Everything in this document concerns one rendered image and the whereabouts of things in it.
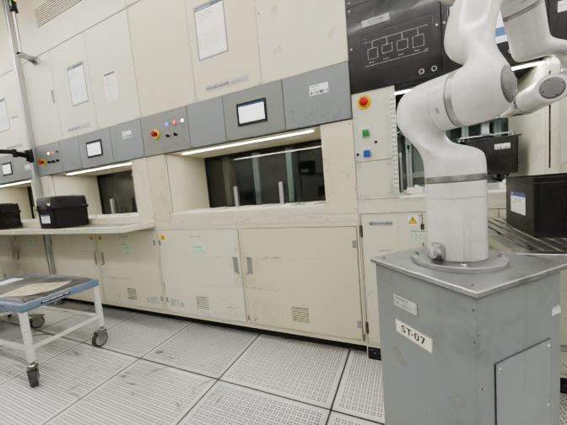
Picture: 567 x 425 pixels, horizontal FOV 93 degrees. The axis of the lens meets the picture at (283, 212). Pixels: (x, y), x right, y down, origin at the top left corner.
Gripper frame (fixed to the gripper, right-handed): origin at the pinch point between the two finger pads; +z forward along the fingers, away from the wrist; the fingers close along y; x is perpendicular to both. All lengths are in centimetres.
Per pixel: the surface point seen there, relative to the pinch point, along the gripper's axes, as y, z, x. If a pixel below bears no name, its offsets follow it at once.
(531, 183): -8.0, -39.4, -27.3
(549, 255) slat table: -12, -60, -43
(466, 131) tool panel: 4, 86, 6
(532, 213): -8, -40, -36
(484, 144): -2.6, 22.3, -10.0
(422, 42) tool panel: -29.8, 2.9, 36.3
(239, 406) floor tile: -114, -44, -119
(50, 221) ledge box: -298, -13, -32
